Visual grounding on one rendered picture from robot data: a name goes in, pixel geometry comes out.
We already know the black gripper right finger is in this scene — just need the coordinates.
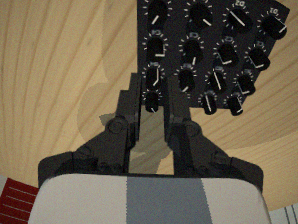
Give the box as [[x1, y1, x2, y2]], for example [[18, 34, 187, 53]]
[[163, 74, 264, 192]]

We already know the black knob box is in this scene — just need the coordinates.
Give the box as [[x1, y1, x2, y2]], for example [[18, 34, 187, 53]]
[[137, 0, 290, 116]]

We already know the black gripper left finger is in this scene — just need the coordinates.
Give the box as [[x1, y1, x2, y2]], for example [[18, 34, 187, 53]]
[[38, 73, 142, 189]]

